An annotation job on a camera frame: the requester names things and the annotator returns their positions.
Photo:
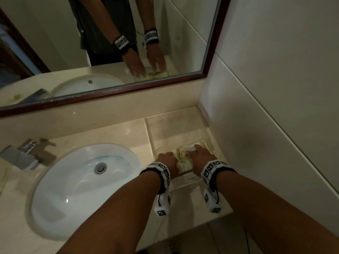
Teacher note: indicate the person's left hand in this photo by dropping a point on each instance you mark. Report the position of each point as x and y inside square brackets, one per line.
[168, 161]

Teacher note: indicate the person's right hand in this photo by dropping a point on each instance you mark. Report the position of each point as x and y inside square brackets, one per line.
[202, 158]

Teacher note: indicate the bundle of cream toiletry packets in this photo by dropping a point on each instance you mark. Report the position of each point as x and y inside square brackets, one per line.
[182, 160]

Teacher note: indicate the clear plastic tray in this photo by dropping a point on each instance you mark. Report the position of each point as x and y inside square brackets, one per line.
[177, 129]

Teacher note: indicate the person's left forearm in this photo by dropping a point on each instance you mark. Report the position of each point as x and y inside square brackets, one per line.
[114, 222]

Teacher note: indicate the person's right forearm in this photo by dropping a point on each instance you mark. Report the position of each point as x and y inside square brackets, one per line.
[272, 214]

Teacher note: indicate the black wristband with marker tags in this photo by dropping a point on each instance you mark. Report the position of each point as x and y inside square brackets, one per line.
[161, 174]
[215, 169]

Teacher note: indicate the metal sink drain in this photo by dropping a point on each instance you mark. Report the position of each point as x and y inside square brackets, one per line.
[101, 168]

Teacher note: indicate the metal floor drain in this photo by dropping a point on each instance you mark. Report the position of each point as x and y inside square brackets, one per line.
[173, 242]

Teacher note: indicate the white oval sink basin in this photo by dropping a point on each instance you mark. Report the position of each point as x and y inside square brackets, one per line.
[79, 198]

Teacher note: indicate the dark wood framed mirror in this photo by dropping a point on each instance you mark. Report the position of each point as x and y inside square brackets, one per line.
[209, 37]

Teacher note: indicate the chrome square faucet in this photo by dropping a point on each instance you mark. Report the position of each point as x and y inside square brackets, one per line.
[18, 156]

